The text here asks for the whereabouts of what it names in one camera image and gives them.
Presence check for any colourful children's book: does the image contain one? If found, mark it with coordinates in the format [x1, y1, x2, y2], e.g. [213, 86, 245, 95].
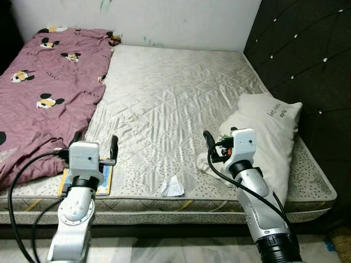
[58, 163, 114, 197]

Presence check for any white pillow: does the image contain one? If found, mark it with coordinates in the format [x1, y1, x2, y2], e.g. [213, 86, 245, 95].
[197, 93, 303, 204]

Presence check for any white paper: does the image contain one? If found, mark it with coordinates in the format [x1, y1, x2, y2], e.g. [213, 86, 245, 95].
[161, 175, 185, 197]

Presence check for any beige quilted mattress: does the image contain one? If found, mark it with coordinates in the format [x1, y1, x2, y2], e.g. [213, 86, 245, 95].
[0, 44, 338, 225]

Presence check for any pink Mickey Mouse blanket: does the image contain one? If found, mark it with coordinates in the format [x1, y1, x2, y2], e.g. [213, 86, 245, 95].
[0, 26, 123, 190]

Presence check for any black tufted headboard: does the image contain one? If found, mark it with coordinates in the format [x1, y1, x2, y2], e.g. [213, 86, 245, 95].
[243, 0, 351, 220]

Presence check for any dark bedside furniture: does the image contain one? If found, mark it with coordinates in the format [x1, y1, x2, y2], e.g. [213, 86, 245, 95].
[0, 0, 26, 75]

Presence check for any blue floor scrap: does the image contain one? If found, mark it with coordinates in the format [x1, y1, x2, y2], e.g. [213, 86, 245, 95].
[324, 238, 338, 253]

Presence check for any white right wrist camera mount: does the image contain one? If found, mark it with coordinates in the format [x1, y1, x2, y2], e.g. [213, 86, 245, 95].
[230, 128, 257, 165]

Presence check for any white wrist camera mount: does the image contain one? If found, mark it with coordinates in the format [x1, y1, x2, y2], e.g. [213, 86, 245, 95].
[68, 141, 103, 181]
[230, 128, 257, 165]

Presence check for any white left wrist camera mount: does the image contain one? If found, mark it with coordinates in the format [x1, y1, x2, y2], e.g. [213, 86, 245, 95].
[68, 141, 103, 181]

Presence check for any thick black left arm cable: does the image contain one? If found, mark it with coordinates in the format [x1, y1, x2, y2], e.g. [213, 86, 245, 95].
[0, 149, 70, 263]

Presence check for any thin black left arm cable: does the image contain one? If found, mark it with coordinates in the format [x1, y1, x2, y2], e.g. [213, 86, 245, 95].
[31, 198, 64, 263]

